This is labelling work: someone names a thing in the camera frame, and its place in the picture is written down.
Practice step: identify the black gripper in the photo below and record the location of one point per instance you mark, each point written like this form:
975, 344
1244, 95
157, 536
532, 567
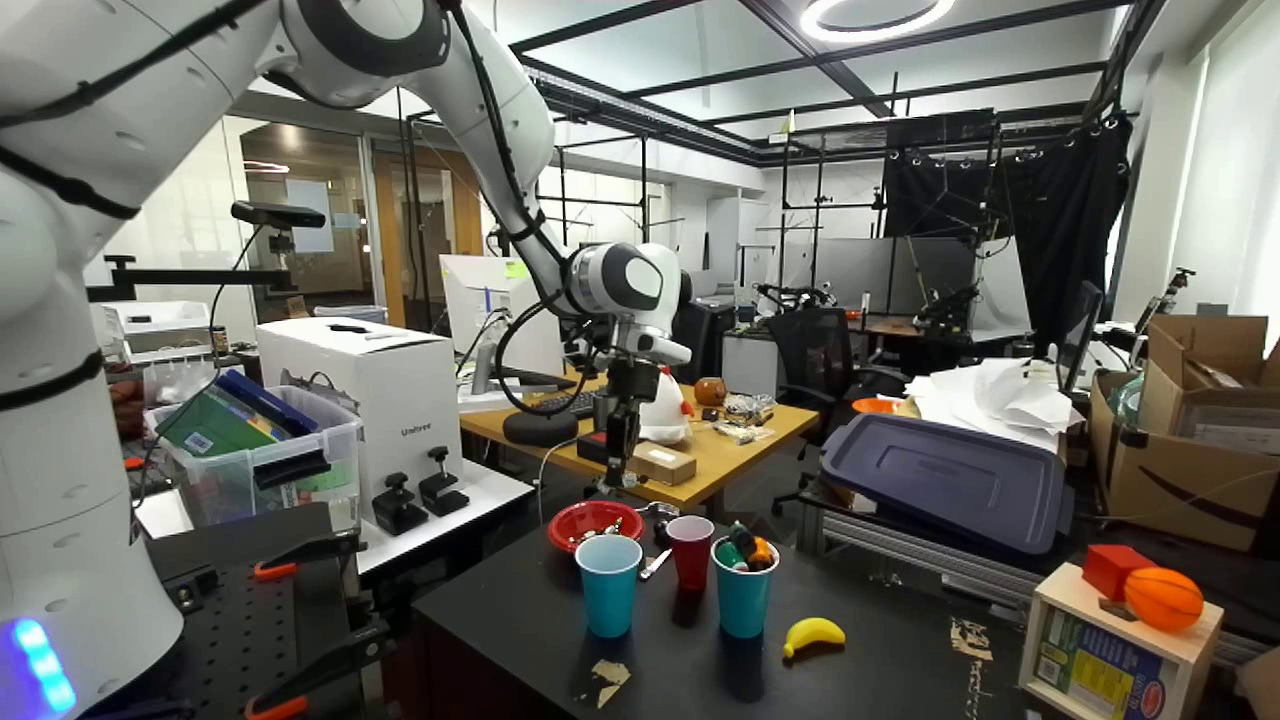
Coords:
626, 384

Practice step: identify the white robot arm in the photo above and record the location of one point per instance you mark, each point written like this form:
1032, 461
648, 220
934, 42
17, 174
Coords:
96, 105

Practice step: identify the red plastic bowl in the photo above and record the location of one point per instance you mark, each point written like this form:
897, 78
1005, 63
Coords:
595, 517

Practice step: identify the orange bowl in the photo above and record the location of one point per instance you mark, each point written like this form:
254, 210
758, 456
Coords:
873, 406

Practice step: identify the white plush toy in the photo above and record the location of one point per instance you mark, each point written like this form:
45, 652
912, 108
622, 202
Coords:
660, 418

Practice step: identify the brown cardboard box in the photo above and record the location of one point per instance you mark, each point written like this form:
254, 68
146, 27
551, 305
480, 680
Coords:
648, 461

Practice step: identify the brown round ball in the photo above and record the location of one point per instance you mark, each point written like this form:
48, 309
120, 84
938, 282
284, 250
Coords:
711, 393

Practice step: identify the wooden desk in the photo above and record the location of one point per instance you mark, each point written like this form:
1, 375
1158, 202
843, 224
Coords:
716, 456

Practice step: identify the red plastic cup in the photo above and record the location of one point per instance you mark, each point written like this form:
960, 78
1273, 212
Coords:
691, 542

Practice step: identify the white plastic fork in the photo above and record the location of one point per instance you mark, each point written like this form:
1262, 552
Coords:
653, 567

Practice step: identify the empty teal plastic cup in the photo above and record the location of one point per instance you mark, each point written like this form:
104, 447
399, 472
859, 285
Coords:
611, 573

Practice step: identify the white equipment box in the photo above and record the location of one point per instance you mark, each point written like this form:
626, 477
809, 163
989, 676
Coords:
399, 384

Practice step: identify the yellow toy banana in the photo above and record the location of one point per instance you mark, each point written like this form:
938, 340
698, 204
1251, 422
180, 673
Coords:
812, 634

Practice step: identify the clear plastic storage bin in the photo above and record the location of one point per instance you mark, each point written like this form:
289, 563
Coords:
242, 449

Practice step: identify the dark blue bin lid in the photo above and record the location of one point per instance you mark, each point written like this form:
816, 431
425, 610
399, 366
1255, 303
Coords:
968, 480

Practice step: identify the white paper stack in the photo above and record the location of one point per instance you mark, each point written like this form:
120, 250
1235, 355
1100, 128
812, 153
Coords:
1002, 397

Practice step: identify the red toy block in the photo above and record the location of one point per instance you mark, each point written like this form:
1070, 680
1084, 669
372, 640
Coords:
1111, 567

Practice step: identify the wooden toy box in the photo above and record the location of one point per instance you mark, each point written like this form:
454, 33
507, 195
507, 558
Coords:
1093, 662

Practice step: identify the orange toy ball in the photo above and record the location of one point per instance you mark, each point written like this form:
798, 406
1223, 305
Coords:
1166, 596

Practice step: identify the open cardboard box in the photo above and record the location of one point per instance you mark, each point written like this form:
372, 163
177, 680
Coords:
1191, 447

